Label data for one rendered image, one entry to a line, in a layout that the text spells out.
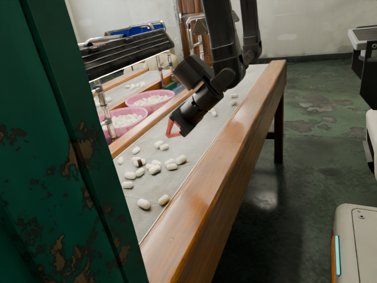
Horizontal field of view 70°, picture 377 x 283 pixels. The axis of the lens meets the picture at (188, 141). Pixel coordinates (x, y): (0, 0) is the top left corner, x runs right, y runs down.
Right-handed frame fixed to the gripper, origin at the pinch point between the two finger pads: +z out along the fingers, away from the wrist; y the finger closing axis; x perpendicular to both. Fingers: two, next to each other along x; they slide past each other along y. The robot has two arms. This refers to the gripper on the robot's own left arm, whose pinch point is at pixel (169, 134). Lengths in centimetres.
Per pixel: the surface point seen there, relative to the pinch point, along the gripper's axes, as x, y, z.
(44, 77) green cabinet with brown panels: -7, 47, -34
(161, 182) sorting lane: 8.1, 6.3, 8.8
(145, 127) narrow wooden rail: -9.0, -23.8, 25.1
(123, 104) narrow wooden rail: -30, -52, 50
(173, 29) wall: -159, -489, 187
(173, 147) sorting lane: 4.0, -13.4, 13.4
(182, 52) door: -112, -483, 204
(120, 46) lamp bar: -27.2, -6.4, -4.6
